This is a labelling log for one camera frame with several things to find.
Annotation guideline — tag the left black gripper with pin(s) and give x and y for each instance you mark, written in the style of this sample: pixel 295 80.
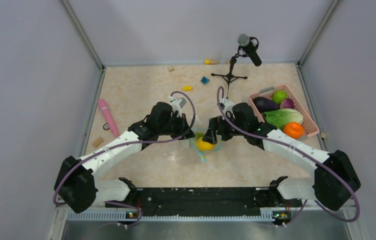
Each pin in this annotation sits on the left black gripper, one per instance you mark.
pixel 183 124

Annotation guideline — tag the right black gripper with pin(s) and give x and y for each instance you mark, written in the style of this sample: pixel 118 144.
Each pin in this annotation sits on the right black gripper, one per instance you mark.
pixel 217 123

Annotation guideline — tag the dark purple eggplant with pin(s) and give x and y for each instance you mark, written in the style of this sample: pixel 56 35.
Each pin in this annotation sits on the dark purple eggplant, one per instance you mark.
pixel 264 104

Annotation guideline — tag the green lettuce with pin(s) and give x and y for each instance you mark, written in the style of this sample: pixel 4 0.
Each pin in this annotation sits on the green lettuce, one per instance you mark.
pixel 279 118

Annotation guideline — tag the green grapes bunch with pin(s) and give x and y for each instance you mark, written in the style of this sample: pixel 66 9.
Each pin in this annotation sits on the green grapes bunch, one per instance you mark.
pixel 199 135

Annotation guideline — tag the yellow lemon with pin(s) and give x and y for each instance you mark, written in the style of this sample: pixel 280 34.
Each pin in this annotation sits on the yellow lemon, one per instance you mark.
pixel 204 146

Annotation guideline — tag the clear zip top bag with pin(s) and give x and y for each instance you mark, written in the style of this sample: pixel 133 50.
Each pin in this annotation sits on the clear zip top bag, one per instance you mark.
pixel 190 144

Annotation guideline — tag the orange tangerine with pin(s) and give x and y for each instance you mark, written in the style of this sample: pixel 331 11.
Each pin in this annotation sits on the orange tangerine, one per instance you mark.
pixel 293 130

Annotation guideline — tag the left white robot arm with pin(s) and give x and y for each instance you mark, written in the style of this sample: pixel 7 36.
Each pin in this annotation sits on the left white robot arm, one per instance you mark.
pixel 78 183

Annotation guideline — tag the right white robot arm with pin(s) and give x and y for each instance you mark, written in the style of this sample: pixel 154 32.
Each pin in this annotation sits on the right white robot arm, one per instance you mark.
pixel 332 179

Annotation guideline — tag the yellow rectangular block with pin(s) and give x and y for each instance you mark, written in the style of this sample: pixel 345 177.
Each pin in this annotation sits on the yellow rectangular block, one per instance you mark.
pixel 187 88

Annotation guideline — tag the green lime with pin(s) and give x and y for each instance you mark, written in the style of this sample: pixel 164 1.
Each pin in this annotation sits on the green lime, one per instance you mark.
pixel 278 96

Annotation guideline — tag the purple onion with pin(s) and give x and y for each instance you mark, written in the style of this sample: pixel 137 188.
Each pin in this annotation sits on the purple onion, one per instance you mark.
pixel 287 104

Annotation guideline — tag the teal square block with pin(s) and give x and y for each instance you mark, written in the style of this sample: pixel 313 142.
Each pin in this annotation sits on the teal square block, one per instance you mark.
pixel 204 80

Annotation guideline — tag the small wooden block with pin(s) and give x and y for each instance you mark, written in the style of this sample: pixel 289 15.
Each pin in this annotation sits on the small wooden block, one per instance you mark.
pixel 170 68

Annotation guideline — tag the pink cylindrical tool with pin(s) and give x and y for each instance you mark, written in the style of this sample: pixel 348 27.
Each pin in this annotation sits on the pink cylindrical tool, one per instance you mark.
pixel 104 108

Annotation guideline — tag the yellow and wood block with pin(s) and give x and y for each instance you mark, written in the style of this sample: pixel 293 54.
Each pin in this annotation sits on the yellow and wood block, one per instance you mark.
pixel 211 62

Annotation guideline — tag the wooden block at left edge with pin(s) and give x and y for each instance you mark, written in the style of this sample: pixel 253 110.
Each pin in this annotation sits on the wooden block at left edge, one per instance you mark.
pixel 97 142

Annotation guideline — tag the pink plastic basket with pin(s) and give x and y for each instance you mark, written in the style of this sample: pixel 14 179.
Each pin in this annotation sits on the pink plastic basket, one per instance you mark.
pixel 309 126

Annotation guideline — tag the black microphone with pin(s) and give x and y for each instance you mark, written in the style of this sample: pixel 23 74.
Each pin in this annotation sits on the black microphone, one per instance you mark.
pixel 247 48

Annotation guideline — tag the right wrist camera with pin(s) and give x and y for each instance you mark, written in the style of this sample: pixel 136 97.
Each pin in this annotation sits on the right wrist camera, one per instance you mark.
pixel 227 106

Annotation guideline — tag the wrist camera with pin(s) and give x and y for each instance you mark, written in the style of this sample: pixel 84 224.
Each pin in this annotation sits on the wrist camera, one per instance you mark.
pixel 177 104
pixel 227 106

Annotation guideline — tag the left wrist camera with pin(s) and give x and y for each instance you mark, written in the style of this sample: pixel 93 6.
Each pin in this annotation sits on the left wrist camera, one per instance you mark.
pixel 177 104

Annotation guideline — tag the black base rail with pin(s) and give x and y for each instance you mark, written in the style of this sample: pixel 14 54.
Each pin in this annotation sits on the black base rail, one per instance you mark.
pixel 206 201

